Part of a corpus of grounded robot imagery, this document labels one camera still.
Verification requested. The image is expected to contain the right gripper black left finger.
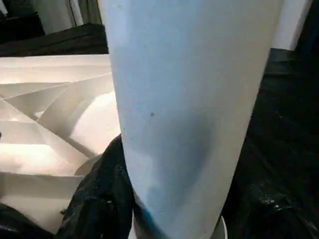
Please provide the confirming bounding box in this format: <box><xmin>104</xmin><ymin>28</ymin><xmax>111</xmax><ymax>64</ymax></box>
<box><xmin>60</xmin><ymin>135</ymin><xmax>137</xmax><ymax>239</ymax></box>

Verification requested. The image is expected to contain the white plastic table top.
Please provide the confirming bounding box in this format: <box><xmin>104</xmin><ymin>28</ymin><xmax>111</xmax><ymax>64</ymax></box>
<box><xmin>0</xmin><ymin>54</ymin><xmax>126</xmax><ymax>235</ymax></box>

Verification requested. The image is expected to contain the black work mat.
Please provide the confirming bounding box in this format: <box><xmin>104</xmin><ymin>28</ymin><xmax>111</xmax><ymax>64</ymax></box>
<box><xmin>0</xmin><ymin>21</ymin><xmax>319</xmax><ymax>239</ymax></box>

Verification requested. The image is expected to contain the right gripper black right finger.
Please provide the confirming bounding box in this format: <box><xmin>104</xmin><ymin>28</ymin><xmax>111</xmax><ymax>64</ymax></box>
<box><xmin>222</xmin><ymin>141</ymin><xmax>319</xmax><ymax>239</ymax></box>

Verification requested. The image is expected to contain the white plastic table leg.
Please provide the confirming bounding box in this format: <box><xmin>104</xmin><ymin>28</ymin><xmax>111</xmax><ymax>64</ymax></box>
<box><xmin>98</xmin><ymin>0</ymin><xmax>283</xmax><ymax>239</ymax></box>

